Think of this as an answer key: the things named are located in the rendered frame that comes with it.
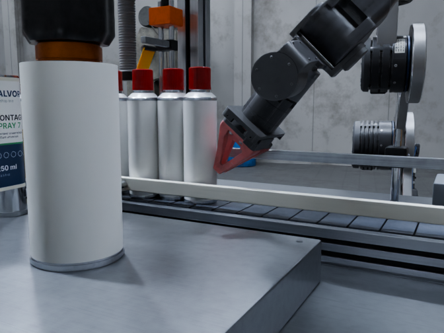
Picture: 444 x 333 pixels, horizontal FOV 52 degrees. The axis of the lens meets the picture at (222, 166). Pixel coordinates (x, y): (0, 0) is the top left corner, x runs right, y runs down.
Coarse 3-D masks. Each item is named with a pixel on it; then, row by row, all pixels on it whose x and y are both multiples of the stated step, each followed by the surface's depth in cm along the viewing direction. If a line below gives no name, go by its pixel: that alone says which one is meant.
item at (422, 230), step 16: (192, 208) 67; (208, 208) 66; (224, 208) 66; (240, 208) 66; (256, 208) 66; (272, 208) 66; (288, 208) 66; (320, 224) 58; (336, 224) 57; (352, 224) 57; (368, 224) 57; (384, 224) 59; (400, 224) 57; (416, 224) 57; (432, 224) 57
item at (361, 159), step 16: (288, 160) 67; (304, 160) 66; (320, 160) 65; (336, 160) 64; (352, 160) 63; (368, 160) 62; (384, 160) 61; (400, 160) 60; (416, 160) 59; (432, 160) 58
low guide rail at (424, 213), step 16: (160, 192) 69; (176, 192) 68; (192, 192) 66; (208, 192) 65; (224, 192) 64; (240, 192) 63; (256, 192) 62; (272, 192) 60; (288, 192) 60; (304, 208) 59; (320, 208) 58; (336, 208) 57; (352, 208) 56; (368, 208) 55; (384, 208) 54; (400, 208) 53; (416, 208) 52; (432, 208) 52
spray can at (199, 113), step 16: (192, 80) 67; (208, 80) 67; (192, 96) 67; (208, 96) 67; (192, 112) 67; (208, 112) 67; (192, 128) 67; (208, 128) 67; (192, 144) 67; (208, 144) 68; (192, 160) 68; (208, 160) 68; (192, 176) 68; (208, 176) 68
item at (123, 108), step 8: (120, 72) 75; (120, 80) 75; (120, 88) 75; (120, 96) 74; (120, 104) 74; (120, 112) 75; (120, 120) 75; (120, 128) 75; (120, 136) 75; (120, 144) 75; (120, 152) 75; (128, 160) 77; (128, 168) 77; (128, 176) 77; (128, 192) 77
